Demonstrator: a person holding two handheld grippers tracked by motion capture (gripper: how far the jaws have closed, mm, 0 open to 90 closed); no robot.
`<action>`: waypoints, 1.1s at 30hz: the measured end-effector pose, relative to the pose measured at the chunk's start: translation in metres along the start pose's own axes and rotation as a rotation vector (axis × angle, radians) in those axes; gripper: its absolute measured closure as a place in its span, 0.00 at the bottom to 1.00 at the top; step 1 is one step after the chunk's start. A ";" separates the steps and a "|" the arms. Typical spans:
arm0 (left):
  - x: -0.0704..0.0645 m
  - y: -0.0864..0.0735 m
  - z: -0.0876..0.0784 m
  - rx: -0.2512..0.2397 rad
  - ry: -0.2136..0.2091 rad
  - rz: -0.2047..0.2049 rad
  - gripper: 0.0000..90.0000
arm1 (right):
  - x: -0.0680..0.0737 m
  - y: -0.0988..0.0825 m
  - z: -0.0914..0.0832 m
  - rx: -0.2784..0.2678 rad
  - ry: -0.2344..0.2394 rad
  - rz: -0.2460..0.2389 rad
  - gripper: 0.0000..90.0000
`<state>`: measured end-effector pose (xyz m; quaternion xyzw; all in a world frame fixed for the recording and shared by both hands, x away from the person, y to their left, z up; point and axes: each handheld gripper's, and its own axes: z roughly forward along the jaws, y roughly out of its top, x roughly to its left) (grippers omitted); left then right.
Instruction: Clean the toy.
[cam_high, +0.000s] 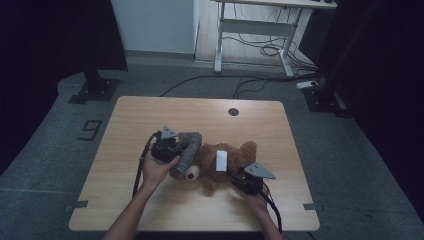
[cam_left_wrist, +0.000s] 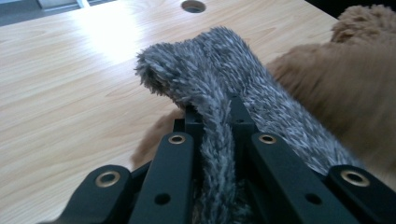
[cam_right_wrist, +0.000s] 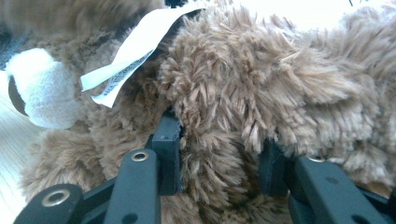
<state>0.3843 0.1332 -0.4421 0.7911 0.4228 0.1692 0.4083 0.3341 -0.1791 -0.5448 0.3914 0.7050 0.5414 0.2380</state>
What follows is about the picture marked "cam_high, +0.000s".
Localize white metal frame desk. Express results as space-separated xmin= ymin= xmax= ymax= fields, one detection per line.
xmin=211 ymin=0 xmax=338 ymax=78

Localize grey knitted garment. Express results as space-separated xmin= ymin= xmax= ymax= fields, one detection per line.
xmin=169 ymin=131 xmax=203 ymax=176

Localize grey tape strip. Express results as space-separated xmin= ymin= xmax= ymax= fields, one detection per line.
xmin=303 ymin=202 xmax=324 ymax=212
xmin=64 ymin=199 xmax=89 ymax=213

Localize brown teddy bear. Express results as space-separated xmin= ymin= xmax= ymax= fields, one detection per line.
xmin=169 ymin=140 xmax=258 ymax=196

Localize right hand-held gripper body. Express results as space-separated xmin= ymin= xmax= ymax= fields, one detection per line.
xmin=233 ymin=162 xmax=277 ymax=195

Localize white power strip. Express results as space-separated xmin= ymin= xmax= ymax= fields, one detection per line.
xmin=295 ymin=79 xmax=319 ymax=90

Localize tangled black cables bundle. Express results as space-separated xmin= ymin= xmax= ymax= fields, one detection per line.
xmin=222 ymin=33 xmax=318 ymax=74

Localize person's right hand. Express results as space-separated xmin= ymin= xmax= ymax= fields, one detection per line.
xmin=246 ymin=187 xmax=270 ymax=214

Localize black stand with flat base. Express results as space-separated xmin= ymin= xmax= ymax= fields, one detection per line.
xmin=301 ymin=77 xmax=354 ymax=119

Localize black stand with square base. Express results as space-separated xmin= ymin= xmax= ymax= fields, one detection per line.
xmin=68 ymin=68 xmax=121 ymax=104

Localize dark curtain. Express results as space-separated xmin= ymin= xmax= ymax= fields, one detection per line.
xmin=316 ymin=0 xmax=424 ymax=223
xmin=0 ymin=0 xmax=129 ymax=175

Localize hand-held gripper black cable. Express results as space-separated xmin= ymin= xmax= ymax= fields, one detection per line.
xmin=261 ymin=182 xmax=284 ymax=234
xmin=132 ymin=131 xmax=162 ymax=198

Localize long black floor cable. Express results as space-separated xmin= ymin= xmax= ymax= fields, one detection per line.
xmin=159 ymin=74 xmax=301 ymax=98

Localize person's left hand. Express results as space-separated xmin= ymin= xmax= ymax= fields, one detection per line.
xmin=141 ymin=143 xmax=181 ymax=193

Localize right hand-held gripper black cable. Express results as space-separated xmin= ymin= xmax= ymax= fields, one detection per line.
xmin=261 ymin=182 xmax=284 ymax=234

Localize left hand-held gripper black cable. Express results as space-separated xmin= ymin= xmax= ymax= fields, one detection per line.
xmin=132 ymin=131 xmax=162 ymax=198

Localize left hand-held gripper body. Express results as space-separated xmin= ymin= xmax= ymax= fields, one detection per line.
xmin=151 ymin=125 xmax=183 ymax=164

